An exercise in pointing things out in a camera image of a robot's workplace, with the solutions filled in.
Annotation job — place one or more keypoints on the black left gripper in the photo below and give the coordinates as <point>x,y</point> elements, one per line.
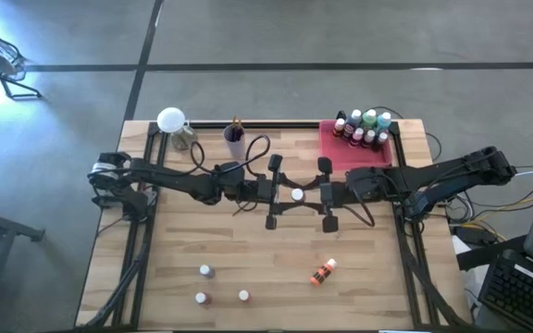
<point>259,190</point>

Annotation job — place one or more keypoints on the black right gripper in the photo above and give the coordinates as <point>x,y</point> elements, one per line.
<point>338,192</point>

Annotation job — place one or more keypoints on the rust brown striped paint bottle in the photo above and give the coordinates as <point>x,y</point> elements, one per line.
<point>297,194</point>

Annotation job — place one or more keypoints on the black white paint bottle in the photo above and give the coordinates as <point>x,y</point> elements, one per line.
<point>368,138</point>

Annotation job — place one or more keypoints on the bright orange striped paint bottle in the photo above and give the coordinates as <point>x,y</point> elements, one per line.
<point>323,273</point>

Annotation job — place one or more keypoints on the black brush gold ferrule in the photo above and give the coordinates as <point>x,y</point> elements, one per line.
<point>239,126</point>
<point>234,125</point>

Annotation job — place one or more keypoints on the large teal paint bottle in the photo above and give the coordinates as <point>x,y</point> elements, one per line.
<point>383,121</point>

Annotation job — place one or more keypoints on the red-orange striped paint bottle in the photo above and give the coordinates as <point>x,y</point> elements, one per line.
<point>244,295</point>

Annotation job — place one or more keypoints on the purple paint bottle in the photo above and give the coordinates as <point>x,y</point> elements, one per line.
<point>207,271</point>

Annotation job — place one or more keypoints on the magenta paint bottle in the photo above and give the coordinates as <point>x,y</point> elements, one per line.
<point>202,298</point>

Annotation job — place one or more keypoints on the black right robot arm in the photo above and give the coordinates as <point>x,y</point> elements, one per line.
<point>433,178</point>

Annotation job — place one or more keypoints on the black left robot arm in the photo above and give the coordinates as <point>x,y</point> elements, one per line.
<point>178,178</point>

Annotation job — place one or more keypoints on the pink plastic bin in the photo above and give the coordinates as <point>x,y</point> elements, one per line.
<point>340,157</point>

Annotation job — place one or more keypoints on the lavender plastic cup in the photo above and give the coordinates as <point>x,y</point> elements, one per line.
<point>236,149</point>

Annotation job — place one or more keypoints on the white dome lamp brass base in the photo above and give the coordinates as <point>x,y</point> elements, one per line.
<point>171,119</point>

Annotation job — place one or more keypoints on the black power strip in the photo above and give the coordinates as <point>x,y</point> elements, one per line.
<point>474,236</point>

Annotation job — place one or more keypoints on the black keyboard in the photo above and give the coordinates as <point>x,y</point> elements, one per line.
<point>521,296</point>

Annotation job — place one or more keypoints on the black rounded bracket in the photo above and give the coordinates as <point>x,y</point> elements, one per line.
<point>340,114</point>

